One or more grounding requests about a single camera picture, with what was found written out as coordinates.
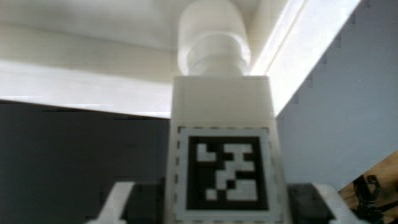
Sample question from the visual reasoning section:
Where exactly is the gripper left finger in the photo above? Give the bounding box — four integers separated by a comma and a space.
85, 182, 135, 224

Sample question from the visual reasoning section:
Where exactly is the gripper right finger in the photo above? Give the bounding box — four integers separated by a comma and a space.
315, 184, 364, 224

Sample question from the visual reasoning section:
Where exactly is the white table leg with tag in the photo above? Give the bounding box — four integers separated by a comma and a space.
164, 31, 291, 224

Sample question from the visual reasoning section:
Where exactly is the white square table top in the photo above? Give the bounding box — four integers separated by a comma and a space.
0, 0, 361, 118

